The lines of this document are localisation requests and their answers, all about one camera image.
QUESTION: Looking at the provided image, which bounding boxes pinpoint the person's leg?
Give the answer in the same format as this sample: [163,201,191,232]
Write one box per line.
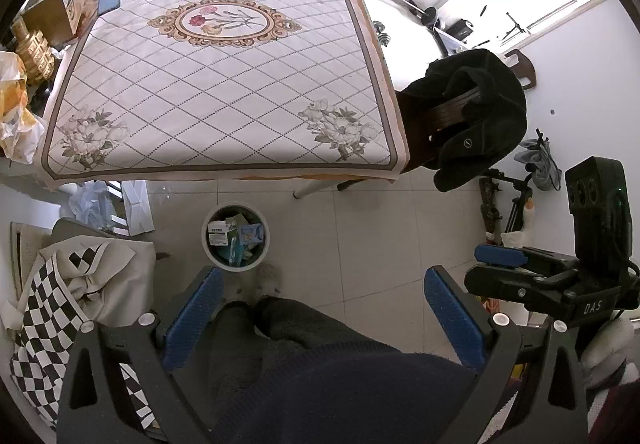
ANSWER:
[210,300,268,444]
[252,296,401,375]

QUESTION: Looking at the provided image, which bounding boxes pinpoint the brown camouflage object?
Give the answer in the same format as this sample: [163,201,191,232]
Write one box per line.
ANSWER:
[478,176,501,237]

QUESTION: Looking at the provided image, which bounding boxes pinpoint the beige cloth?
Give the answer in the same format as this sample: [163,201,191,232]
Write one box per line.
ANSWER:
[37,239,157,327]

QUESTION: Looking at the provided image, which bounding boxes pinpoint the small black dumbbell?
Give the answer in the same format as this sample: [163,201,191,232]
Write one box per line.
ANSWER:
[372,20,394,47]

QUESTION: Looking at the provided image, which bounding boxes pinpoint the yellow white plastic bag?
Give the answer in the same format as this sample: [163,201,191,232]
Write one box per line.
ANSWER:
[0,51,49,165]

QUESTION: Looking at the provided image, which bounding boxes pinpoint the person's right leg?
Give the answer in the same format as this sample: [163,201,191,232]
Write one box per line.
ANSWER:
[252,296,401,375]

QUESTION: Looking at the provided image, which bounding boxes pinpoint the dark wooden chair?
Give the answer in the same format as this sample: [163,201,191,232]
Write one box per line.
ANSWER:
[395,48,537,175]

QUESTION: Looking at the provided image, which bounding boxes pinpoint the long barbell with black plates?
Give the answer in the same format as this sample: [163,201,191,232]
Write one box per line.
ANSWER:
[380,0,442,28]

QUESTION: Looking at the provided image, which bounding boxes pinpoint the black coat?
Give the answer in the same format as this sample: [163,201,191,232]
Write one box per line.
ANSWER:
[402,48,529,195]

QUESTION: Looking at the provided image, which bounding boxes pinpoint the person's right hand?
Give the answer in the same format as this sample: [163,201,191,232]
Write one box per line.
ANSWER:
[580,316,632,377]

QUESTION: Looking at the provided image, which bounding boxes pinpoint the black white checkered cloth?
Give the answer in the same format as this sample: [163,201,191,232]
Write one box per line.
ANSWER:
[10,244,166,435]

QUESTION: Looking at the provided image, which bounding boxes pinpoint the beige flat board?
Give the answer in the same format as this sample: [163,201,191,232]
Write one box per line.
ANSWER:
[10,221,53,305]

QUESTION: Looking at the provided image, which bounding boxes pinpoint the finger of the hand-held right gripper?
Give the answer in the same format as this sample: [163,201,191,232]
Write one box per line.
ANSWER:
[474,244,581,277]
[463,265,576,315]

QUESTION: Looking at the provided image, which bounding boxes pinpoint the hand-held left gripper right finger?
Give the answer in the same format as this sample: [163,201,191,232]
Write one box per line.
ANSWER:
[424,265,590,444]

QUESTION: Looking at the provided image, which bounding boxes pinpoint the brown cardboard box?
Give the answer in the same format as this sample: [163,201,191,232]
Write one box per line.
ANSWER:
[22,0,87,45]

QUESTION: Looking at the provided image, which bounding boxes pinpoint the floral diamond pattern tablecloth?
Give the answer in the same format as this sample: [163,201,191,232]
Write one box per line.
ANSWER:
[39,0,412,189]

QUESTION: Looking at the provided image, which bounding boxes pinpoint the white bundle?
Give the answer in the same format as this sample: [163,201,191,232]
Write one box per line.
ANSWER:
[499,204,539,251]

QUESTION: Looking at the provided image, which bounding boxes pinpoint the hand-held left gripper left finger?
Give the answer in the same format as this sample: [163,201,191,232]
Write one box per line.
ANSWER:
[56,266,224,444]

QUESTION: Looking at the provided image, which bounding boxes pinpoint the grey chair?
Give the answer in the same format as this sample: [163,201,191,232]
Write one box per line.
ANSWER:
[50,218,121,245]

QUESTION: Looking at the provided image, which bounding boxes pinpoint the grey hanging cloth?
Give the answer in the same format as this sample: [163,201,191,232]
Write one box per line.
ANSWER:
[515,128,564,191]

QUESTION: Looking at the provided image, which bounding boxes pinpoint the person's right grey slipper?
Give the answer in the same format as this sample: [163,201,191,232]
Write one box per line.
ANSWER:
[255,263,285,299]

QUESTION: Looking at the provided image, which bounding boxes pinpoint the light blue snack packet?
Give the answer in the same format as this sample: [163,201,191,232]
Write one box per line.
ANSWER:
[239,223,265,245]

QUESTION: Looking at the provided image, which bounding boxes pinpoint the black tripod stand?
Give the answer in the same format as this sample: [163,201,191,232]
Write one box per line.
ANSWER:
[487,168,535,235]

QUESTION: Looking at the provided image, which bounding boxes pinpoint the person's dark sweater torso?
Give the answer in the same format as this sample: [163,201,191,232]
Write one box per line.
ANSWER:
[260,343,481,444]

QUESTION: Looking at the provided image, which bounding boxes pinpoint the clear crumpled plastic bag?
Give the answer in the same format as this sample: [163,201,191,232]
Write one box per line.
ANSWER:
[67,181,119,229]

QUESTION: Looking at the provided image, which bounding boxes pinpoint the person's left leg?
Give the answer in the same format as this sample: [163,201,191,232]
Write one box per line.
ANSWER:
[210,300,268,444]

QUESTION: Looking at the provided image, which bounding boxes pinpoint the white round trash bin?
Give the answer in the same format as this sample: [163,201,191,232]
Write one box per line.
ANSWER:
[201,205,271,272]

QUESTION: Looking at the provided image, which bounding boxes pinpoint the white cardboard box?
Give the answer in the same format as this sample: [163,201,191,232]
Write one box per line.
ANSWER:
[122,181,156,235]

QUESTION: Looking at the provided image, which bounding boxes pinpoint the person's right forearm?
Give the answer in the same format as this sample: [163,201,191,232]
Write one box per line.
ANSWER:
[585,364,640,444]

